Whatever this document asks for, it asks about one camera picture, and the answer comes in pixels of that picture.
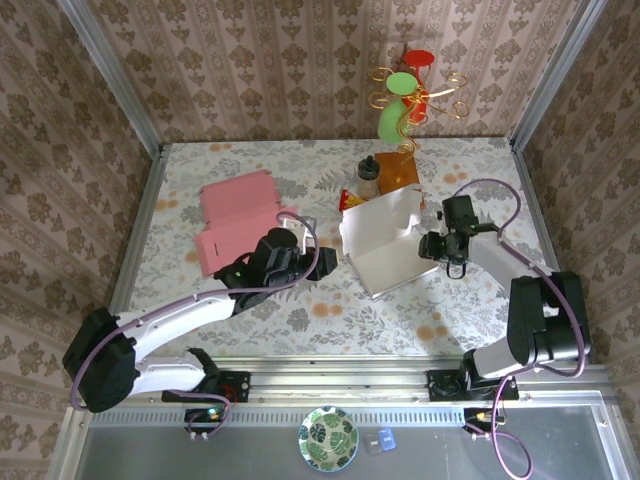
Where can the wide aluminium front rail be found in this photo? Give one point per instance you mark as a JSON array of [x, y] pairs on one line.
[[340, 380]]

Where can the green paper goblet cutout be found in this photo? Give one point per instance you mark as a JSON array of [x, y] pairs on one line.
[[392, 125]]

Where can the aluminium frame bar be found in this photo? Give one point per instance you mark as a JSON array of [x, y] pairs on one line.
[[148, 190], [525, 175], [112, 75], [556, 75], [62, 450], [614, 450]]

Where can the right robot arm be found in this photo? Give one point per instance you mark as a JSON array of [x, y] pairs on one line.
[[492, 257]]

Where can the grey metal shelf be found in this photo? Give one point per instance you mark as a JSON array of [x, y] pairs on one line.
[[150, 455]]

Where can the pink paper box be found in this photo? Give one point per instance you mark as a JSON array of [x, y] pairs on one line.
[[235, 210]]

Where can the green leaf pattern bowl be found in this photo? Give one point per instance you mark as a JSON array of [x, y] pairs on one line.
[[327, 440]]

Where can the glass jar black lid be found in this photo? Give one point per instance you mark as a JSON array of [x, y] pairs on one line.
[[368, 172]]

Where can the red paper goblet cutout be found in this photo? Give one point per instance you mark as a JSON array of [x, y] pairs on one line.
[[417, 57]]

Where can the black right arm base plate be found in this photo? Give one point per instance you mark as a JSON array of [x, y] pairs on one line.
[[440, 387]]

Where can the small grey card case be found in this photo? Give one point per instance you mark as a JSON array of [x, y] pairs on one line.
[[371, 444]]

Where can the small blue card case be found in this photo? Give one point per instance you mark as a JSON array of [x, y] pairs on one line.
[[387, 439]]

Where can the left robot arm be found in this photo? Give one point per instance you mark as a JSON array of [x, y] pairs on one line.
[[175, 312]]

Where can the small black controller board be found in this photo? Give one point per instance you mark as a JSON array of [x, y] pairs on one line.
[[472, 416], [197, 415]]

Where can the floral table cover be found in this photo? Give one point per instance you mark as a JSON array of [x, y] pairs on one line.
[[350, 325]]

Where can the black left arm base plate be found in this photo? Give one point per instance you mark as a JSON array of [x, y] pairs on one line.
[[240, 385]]

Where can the red snack packet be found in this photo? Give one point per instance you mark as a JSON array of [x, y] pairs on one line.
[[350, 200]]

